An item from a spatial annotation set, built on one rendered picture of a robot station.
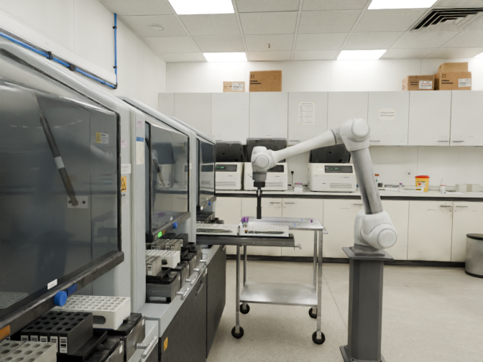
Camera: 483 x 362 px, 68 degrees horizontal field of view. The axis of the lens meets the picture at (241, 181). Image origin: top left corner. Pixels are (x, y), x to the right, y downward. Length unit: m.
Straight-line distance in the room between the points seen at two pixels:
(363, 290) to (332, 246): 2.30
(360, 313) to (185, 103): 3.55
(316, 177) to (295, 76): 1.54
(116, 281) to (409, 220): 4.09
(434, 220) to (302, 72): 2.58
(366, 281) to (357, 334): 0.34
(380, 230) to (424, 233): 2.84
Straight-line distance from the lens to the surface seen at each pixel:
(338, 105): 4.91
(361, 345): 2.55
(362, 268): 2.37
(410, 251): 4.92
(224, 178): 4.54
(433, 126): 5.22
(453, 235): 5.07
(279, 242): 2.19
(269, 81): 4.95
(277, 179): 4.51
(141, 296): 1.39
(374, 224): 2.13
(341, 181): 4.58
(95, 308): 1.10
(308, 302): 2.70
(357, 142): 2.08
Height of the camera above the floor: 1.26
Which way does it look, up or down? 3 degrees down
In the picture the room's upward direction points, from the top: 1 degrees clockwise
